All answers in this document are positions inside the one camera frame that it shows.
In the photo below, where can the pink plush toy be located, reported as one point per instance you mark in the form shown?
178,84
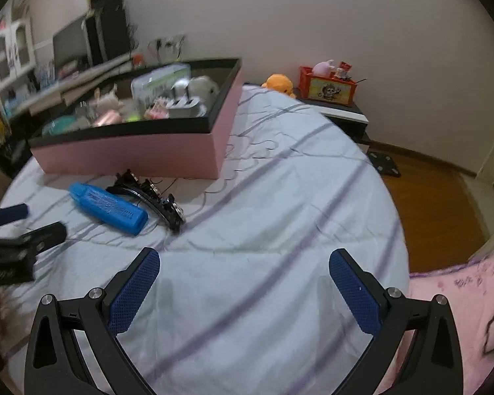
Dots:
324,68

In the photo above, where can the rose gold cylinder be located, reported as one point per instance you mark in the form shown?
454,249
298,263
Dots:
107,119

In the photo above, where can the white plug-in night light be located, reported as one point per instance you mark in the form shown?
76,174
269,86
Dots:
203,86

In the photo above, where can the pink storage box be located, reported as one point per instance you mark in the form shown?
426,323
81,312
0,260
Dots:
148,152

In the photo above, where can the clear plastic case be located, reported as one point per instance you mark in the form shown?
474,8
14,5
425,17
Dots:
160,84

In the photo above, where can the teal plastic toy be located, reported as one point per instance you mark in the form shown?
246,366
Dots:
59,125

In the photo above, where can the bottle with orange cap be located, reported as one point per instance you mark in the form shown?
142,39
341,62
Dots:
138,59

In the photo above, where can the pink blanket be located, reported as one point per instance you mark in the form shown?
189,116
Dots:
457,317

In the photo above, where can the black computer tower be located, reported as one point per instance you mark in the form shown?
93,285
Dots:
107,35

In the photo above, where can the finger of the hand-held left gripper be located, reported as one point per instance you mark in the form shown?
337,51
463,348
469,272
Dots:
8,213
41,235

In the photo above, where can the red white toy packet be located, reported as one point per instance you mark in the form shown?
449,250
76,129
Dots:
345,68

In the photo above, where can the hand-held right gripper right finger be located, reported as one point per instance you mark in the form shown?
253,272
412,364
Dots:
354,292

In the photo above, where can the black computer monitor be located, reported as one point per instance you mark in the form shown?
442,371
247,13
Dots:
70,45

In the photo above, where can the low black white cabinet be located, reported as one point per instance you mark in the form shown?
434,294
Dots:
345,117

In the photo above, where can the white desk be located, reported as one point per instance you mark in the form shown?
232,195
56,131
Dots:
66,82

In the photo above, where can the black decorated hair clip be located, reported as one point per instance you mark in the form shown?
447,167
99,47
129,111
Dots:
156,203

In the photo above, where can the striped bed sheet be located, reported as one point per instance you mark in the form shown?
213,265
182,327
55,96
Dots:
271,234

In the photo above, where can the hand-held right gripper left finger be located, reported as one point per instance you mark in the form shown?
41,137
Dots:
134,292

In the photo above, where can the red toy crate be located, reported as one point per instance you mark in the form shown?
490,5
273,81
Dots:
329,90

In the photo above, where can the orange octopus plush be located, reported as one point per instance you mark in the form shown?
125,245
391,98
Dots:
280,84

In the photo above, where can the white wall socket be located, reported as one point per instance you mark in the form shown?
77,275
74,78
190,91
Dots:
168,41

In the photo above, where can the white hutch cabinet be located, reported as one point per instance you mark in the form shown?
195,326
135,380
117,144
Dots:
10,49

